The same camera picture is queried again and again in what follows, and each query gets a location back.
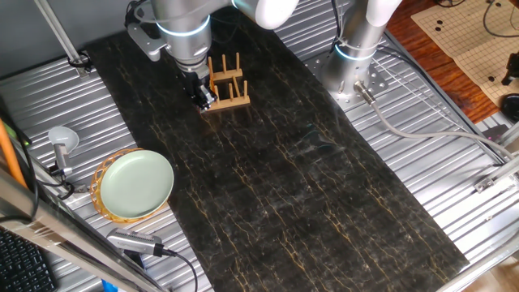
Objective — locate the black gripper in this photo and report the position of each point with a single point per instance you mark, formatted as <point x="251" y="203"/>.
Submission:
<point x="194" y="83"/>

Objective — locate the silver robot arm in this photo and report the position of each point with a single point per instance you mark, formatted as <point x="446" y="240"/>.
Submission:
<point x="182" y="40"/>

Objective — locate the wooden peg dish rack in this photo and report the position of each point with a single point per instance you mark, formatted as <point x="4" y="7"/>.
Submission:
<point x="227" y="103"/>

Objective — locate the pale green plate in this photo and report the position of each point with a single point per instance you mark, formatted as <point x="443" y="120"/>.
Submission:
<point x="135" y="184"/>

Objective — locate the black marble pattern mat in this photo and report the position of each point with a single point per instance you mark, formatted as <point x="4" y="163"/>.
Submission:
<point x="284" y="182"/>

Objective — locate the orange woven basket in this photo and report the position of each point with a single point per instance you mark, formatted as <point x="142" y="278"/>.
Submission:
<point x="94" y="194"/>

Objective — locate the orange pole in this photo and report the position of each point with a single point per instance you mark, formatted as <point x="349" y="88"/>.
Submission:
<point x="10" y="154"/>

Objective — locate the blue object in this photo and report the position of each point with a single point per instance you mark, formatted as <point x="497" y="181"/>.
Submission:
<point x="108" y="286"/>

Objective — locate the black keyboard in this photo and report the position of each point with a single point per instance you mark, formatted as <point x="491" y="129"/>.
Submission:
<point x="20" y="267"/>

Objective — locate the paper go board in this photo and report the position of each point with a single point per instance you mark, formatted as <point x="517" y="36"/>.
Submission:
<point x="474" y="40"/>

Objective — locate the black round object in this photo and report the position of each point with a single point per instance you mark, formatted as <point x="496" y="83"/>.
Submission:
<point x="511" y="107"/>

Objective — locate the black device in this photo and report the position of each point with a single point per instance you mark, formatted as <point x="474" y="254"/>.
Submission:
<point x="513" y="69"/>

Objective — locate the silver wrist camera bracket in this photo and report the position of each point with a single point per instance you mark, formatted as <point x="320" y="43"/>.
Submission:
<point x="142" y="38"/>

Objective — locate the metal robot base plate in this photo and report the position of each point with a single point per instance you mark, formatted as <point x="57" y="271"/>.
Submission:
<point x="316" y="65"/>

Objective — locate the silver depth camera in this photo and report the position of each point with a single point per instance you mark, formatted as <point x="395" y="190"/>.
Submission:
<point x="134" y="240"/>

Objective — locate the slanted aluminium post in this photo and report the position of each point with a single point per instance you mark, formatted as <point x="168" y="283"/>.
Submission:
<point x="61" y="36"/>

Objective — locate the black camera clamp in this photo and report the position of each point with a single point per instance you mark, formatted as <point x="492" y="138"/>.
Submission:
<point x="67" y="190"/>

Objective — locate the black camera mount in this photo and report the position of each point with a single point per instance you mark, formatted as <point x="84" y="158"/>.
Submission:
<point x="131" y="257"/>

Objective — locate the aluminium frame beam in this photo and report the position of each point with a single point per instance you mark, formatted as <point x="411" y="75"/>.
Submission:
<point x="61" y="235"/>

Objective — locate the aluminium frame rail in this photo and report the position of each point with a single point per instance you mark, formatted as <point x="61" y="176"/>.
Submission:
<point x="498" y="174"/>
<point x="510" y="134"/>

